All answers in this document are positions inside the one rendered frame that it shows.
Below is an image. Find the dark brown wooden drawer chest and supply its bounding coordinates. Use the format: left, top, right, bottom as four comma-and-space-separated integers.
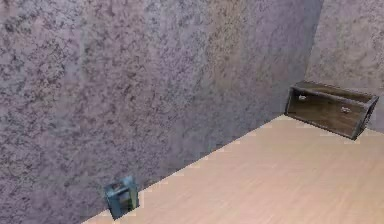
284, 79, 380, 141

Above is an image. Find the small blue-grey open bin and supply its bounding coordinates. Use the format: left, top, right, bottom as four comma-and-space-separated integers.
103, 175, 141, 221

